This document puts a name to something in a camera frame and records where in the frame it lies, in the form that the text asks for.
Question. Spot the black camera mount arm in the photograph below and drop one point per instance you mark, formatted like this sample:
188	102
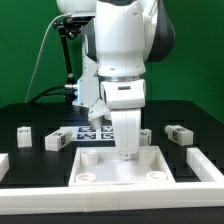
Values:
68	29

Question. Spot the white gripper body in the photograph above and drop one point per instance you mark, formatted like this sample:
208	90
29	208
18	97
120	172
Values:
125	101

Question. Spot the white U-shaped obstacle fence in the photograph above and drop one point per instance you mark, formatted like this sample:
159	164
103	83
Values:
208	190

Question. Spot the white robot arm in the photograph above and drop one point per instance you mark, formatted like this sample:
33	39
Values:
118	38

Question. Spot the AprilTag marker sheet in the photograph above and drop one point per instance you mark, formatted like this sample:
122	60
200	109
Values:
87	133

